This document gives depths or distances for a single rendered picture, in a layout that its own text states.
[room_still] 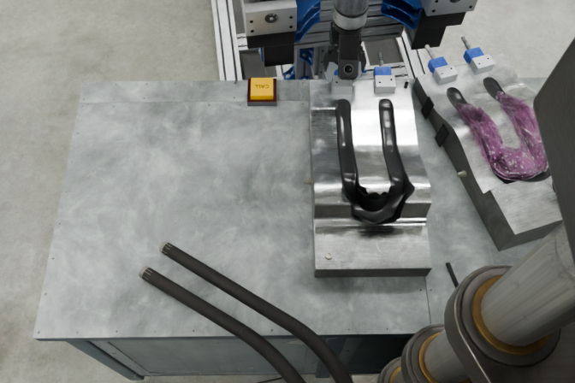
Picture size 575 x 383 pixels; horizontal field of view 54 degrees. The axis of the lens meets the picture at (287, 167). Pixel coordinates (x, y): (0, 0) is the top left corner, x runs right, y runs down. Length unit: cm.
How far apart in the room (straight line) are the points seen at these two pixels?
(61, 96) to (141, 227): 141
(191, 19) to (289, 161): 154
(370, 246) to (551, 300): 88
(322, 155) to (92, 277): 61
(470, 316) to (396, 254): 75
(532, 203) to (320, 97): 56
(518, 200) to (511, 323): 88
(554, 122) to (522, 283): 18
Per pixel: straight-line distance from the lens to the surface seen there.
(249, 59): 242
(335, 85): 145
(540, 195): 142
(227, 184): 144
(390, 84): 147
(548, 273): 44
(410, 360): 82
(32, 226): 246
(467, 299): 58
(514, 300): 50
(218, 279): 128
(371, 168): 133
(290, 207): 140
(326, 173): 131
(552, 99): 33
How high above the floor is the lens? 208
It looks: 62 degrees down
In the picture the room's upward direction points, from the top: straight up
